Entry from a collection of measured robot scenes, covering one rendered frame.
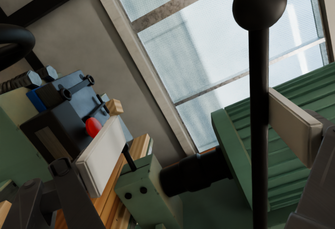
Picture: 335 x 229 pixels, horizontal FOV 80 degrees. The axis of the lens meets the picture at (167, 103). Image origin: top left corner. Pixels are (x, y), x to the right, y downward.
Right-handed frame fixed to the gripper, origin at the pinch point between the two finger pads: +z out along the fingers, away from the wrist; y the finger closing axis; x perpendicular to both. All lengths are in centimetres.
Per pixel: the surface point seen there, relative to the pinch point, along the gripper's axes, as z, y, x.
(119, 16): 134, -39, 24
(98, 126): 7.8, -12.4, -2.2
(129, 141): 37.5, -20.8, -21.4
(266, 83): -0.6, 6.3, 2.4
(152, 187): 10.4, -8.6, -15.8
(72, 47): 140, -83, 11
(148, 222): 10.4, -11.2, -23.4
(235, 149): 7.8, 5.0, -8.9
